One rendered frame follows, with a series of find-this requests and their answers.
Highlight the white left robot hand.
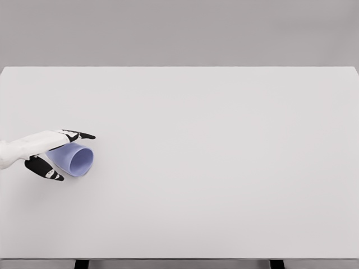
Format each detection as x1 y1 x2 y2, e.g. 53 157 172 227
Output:
0 129 96 182

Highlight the lavender blue plastic cup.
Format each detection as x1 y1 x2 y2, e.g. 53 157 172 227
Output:
45 142 94 178

